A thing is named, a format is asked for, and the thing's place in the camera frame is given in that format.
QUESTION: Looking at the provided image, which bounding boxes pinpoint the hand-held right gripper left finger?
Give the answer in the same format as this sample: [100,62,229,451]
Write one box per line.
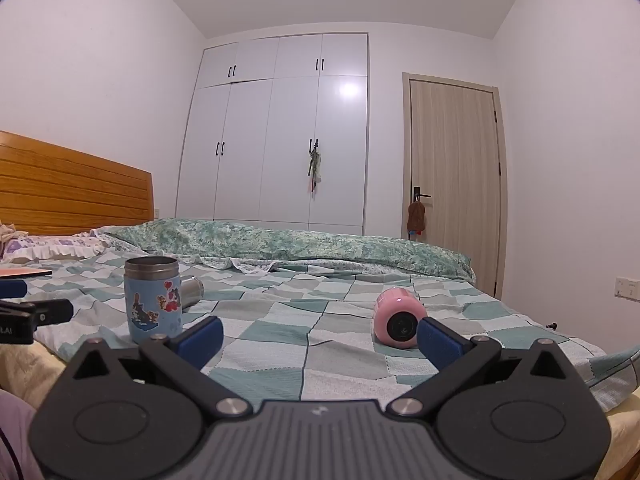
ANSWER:
[62,316,253,416]

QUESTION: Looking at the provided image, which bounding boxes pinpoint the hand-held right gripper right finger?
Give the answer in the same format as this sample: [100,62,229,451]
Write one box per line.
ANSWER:
[389,317,578,416]

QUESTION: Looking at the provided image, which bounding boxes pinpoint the pink cup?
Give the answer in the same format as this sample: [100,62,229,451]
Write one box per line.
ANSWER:
[373,287,429,350]

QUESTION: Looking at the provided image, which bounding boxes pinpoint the blue cup with stickers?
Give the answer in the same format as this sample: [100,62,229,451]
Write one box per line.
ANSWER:
[123,256,184,345]

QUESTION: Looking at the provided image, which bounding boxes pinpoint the red flat book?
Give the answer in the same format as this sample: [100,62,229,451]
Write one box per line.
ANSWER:
[0,267,53,280]

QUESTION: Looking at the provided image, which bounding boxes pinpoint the beige cloth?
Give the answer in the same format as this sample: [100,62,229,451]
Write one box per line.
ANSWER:
[0,220,29,246]

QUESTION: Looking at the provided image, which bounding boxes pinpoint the purple floral pillow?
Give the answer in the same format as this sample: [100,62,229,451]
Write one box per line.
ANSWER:
[0,232,114,264]

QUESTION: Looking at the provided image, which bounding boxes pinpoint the yellow blanket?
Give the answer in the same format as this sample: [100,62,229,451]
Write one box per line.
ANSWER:
[0,342,69,414]

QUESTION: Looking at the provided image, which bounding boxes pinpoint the wooden headboard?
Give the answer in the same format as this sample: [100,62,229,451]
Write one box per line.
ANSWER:
[0,130,154,237]

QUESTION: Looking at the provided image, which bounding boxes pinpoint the checkered bed sheet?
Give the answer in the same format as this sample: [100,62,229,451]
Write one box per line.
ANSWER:
[0,247,640,413]

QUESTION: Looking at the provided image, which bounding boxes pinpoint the green floral quilt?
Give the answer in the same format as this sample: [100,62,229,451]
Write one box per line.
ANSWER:
[92,217,476,281]

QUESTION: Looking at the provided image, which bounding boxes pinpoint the purple clothing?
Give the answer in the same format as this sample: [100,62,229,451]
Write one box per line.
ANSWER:
[0,389,47,480]

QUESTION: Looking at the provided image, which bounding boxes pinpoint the white wardrobe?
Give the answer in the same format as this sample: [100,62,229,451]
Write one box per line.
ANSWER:
[175,32,371,237]

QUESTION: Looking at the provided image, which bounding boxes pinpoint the light wooden door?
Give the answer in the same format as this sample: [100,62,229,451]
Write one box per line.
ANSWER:
[402,72,509,299]

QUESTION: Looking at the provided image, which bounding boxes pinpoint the green hanging ornament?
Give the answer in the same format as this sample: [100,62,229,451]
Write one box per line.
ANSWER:
[306,147,324,194]

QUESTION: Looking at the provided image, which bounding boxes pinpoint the brown bag on door handle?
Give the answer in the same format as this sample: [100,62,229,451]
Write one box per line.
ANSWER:
[406,199,427,237]

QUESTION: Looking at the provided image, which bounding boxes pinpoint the white wall socket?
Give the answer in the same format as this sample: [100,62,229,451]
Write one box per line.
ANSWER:
[615,276,640,303]

